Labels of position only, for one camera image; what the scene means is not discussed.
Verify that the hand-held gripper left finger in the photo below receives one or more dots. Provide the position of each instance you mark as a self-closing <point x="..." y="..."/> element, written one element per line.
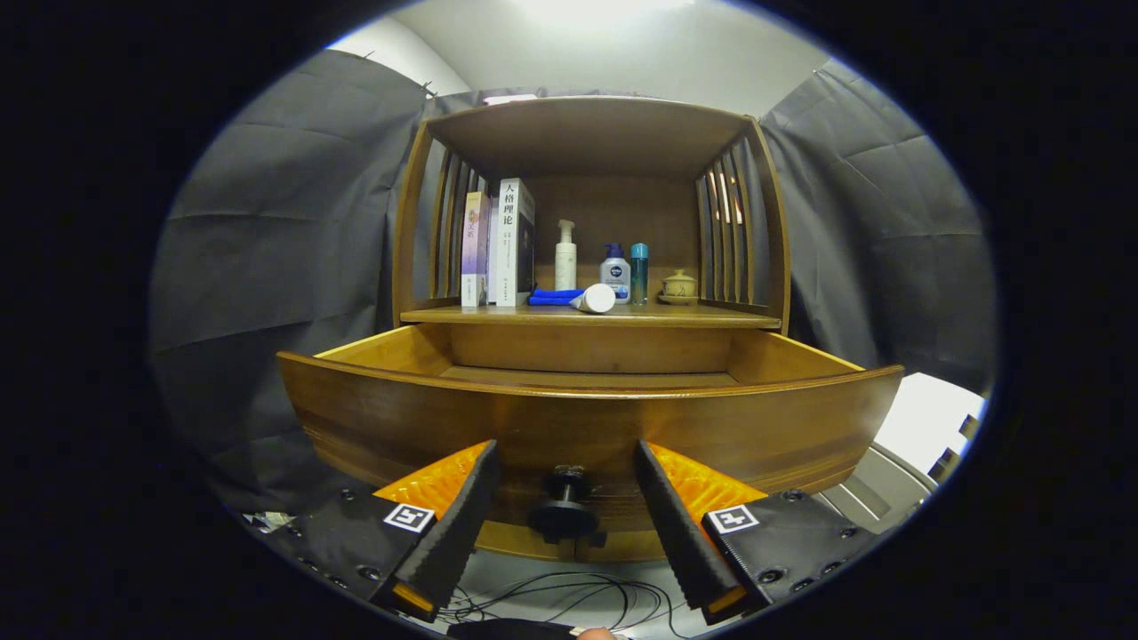
<point x="458" y="533"/>

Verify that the grey slatted frame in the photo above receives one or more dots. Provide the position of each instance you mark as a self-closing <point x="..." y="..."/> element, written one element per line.
<point x="880" y="489"/>

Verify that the black round drawer knob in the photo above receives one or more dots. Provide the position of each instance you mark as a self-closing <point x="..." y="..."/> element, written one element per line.
<point x="563" y="520"/>

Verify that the brown wooden cabinet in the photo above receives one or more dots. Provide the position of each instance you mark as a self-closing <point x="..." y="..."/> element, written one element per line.
<point x="587" y="133"/>

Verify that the thick white book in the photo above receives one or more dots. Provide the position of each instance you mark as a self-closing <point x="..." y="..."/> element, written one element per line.
<point x="505" y="258"/>

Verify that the white flat panel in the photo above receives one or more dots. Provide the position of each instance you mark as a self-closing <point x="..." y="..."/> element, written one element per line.
<point x="925" y="418"/>

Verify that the slim teal bottle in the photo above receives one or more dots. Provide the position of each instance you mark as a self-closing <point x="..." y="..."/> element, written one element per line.
<point x="639" y="276"/>

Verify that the beige lidded teacup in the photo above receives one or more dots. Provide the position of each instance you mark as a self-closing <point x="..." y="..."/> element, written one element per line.
<point x="679" y="286"/>

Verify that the white squeeze tube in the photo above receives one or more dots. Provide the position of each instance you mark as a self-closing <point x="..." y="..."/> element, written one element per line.
<point x="596" y="299"/>

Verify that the wooden countertop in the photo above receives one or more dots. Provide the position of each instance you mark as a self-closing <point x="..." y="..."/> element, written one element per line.
<point x="693" y="313"/>

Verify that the blue folded cloth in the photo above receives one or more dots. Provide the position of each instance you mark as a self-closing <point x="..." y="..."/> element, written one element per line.
<point x="549" y="297"/>

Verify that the brown wooden drawer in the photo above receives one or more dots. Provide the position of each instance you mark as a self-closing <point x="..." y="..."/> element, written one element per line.
<point x="569" y="427"/>

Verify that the black backdrop cloth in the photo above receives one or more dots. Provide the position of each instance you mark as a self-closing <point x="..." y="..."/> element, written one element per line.
<point x="267" y="267"/>

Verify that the white pump bottle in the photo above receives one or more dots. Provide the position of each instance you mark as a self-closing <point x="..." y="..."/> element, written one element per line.
<point x="565" y="267"/>

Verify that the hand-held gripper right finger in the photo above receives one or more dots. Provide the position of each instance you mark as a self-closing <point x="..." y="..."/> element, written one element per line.
<point x="680" y="533"/>

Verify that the white bottle with blue cap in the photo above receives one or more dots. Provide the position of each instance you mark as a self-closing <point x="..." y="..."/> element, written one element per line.
<point x="615" y="267"/>

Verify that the purple book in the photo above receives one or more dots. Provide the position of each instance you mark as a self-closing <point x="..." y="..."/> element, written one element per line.
<point x="474" y="249"/>

